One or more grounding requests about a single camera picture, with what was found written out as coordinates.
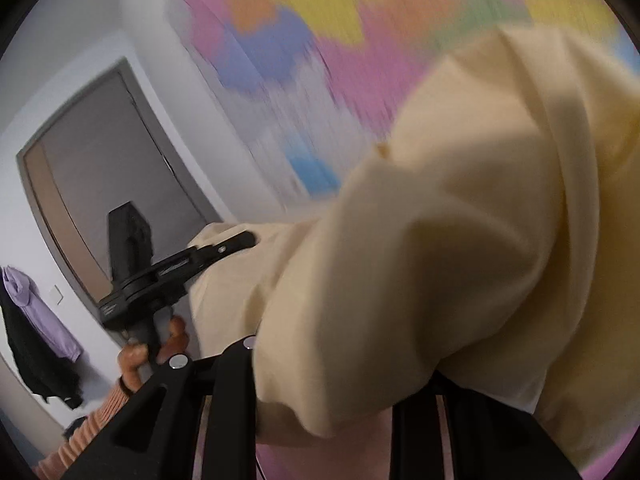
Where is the black garment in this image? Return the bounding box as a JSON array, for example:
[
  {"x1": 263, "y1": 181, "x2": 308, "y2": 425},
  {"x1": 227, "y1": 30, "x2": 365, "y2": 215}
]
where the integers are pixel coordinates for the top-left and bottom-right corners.
[{"x1": 0, "y1": 285, "x2": 85, "y2": 410}]

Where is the cream garment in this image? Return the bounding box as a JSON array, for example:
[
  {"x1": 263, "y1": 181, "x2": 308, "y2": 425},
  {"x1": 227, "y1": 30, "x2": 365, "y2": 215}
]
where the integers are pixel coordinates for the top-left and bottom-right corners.
[{"x1": 186, "y1": 24, "x2": 640, "y2": 468}]

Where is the grey door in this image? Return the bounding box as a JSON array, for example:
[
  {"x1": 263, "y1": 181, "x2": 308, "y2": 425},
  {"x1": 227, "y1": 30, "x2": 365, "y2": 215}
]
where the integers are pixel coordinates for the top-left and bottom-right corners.
[{"x1": 16, "y1": 56, "x2": 238, "y2": 307}]

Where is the person's left hand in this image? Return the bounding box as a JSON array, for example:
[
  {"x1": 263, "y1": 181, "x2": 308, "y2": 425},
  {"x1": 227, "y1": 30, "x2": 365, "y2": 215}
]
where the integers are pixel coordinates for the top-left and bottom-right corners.
[{"x1": 116, "y1": 315, "x2": 189, "y2": 393}]

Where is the colourful wall map poster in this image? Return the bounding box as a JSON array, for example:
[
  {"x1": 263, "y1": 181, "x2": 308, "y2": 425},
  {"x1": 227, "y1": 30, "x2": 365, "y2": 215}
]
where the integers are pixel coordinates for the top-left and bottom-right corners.
[{"x1": 167, "y1": 0, "x2": 633, "y2": 203}]

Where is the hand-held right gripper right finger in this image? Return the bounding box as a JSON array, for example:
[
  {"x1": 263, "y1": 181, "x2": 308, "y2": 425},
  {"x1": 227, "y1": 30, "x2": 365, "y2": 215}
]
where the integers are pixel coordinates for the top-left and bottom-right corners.
[{"x1": 390, "y1": 371, "x2": 583, "y2": 480}]

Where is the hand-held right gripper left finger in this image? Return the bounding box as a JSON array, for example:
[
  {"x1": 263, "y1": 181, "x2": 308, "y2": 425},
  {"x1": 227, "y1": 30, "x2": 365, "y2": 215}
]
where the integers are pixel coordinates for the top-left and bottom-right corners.
[{"x1": 65, "y1": 335, "x2": 259, "y2": 480}]

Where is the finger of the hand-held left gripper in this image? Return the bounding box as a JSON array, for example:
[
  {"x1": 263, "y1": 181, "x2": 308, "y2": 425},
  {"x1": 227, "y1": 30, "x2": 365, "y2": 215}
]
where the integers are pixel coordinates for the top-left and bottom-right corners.
[{"x1": 191, "y1": 230, "x2": 258, "y2": 274}]

